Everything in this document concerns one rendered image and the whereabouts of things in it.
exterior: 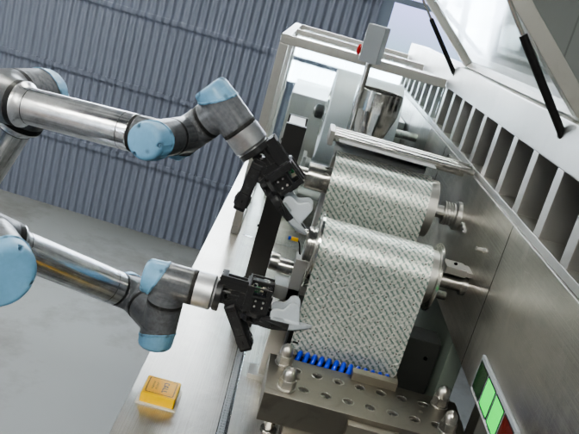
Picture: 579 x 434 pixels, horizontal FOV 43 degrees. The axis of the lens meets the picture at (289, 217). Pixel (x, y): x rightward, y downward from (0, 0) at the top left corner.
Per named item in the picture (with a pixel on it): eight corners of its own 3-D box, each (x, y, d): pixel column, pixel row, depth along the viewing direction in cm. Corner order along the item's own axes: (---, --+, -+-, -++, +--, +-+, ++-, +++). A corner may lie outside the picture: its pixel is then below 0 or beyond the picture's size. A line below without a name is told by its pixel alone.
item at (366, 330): (287, 354, 159) (310, 275, 153) (392, 382, 159) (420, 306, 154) (287, 355, 158) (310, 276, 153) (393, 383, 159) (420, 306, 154)
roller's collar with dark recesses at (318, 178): (303, 183, 183) (310, 159, 181) (326, 190, 183) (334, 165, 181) (302, 190, 177) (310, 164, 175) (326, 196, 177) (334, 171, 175)
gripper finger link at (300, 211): (324, 226, 153) (299, 189, 151) (301, 240, 154) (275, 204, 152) (325, 221, 156) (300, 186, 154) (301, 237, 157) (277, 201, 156)
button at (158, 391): (146, 384, 155) (148, 374, 154) (178, 393, 155) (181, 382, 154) (138, 401, 148) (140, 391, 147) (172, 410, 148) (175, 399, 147)
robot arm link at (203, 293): (188, 311, 152) (195, 295, 160) (209, 316, 153) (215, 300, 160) (196, 277, 150) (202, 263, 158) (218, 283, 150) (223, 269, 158)
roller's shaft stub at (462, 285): (428, 282, 161) (435, 264, 160) (459, 291, 161) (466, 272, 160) (432, 290, 157) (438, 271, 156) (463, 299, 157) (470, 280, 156)
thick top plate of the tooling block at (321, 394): (263, 377, 156) (270, 352, 154) (445, 426, 157) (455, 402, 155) (256, 418, 140) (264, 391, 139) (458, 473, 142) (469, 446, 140)
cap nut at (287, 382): (277, 381, 144) (283, 360, 143) (295, 385, 144) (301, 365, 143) (276, 390, 140) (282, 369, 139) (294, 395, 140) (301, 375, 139)
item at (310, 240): (300, 256, 162) (309, 223, 161) (309, 258, 162) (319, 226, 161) (301, 262, 154) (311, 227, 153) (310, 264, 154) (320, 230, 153)
